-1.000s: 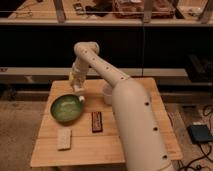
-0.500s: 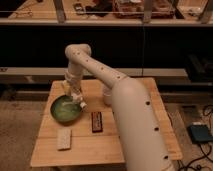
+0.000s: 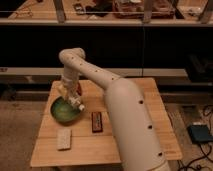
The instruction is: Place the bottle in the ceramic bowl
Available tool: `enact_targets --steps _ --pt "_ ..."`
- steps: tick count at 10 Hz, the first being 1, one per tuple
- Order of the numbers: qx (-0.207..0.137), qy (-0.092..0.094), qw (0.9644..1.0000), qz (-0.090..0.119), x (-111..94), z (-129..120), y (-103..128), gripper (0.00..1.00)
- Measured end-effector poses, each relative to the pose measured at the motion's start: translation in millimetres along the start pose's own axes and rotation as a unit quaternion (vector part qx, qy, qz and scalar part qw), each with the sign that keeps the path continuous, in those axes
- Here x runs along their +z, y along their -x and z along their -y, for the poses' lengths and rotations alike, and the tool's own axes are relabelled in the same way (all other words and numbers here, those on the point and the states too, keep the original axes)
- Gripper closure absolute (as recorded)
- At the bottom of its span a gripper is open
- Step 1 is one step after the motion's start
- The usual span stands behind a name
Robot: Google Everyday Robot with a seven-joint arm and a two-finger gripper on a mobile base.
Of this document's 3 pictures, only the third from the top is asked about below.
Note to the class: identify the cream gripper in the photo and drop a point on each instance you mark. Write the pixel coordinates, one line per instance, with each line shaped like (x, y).
(69, 85)

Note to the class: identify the white plastic bottle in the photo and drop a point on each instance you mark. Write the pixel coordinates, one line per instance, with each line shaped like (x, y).
(75, 101)

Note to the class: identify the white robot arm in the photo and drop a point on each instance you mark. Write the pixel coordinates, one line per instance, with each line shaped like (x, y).
(136, 138)

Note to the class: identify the green ceramic bowl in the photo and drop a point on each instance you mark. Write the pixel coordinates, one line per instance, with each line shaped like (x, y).
(63, 112)

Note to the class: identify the white sponge block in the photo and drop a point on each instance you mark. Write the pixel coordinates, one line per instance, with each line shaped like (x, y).
(64, 139)

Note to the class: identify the wooden table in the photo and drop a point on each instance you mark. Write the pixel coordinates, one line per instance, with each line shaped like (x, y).
(88, 148)

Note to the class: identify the metal shelf rack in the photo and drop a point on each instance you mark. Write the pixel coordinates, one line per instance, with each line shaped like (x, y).
(123, 13)

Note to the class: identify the dark blue box on floor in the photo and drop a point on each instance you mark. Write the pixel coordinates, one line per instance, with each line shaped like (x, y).
(199, 134)

